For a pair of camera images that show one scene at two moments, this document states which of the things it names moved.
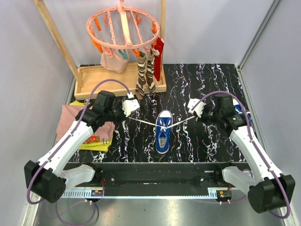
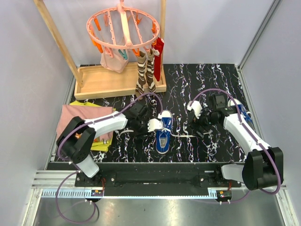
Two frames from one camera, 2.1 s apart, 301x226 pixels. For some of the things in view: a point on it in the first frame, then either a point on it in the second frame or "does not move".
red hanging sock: x=157 y=48 does not move
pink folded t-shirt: x=67 y=119 does not move
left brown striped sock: x=141 y=63 does not move
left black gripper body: x=118 y=113 → x=140 y=129
